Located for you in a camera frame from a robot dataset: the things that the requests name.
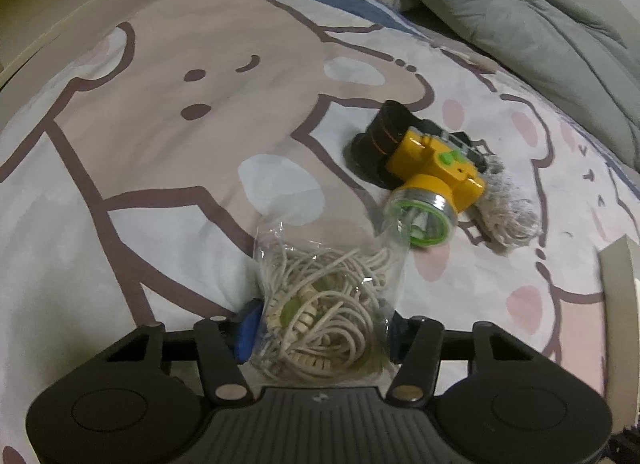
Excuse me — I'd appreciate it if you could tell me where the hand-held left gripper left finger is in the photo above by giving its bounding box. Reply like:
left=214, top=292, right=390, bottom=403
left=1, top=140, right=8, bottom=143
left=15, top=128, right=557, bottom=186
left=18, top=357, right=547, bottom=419
left=95, top=298, right=263, bottom=404

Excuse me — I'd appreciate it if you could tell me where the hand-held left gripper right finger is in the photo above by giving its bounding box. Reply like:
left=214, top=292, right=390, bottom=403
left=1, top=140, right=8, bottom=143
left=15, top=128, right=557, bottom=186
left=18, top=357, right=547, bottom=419
left=384, top=311, right=543, bottom=404

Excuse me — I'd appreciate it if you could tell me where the bag of rubber bands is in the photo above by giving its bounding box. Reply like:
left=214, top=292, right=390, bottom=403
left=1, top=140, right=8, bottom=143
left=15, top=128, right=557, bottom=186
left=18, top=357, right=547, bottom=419
left=252, top=224, right=406, bottom=386

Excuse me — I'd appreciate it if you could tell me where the yellow headlamp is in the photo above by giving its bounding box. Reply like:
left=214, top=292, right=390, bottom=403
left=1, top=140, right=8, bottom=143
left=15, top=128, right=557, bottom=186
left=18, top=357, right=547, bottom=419
left=347, top=100, right=488, bottom=249

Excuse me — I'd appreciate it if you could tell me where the white cardboard box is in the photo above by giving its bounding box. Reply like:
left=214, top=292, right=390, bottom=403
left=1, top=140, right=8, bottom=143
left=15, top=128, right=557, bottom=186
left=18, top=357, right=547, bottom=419
left=597, top=236, right=640, bottom=440

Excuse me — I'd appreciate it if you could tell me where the printed bear blanket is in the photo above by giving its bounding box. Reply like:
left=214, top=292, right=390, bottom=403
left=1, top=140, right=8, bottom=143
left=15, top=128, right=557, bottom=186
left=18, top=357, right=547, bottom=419
left=0, top=0, right=640, bottom=445

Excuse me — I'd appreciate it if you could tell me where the grey duvet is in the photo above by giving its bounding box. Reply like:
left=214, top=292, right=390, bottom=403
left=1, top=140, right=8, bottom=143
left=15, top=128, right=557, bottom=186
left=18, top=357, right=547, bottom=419
left=360, top=0, right=640, bottom=169

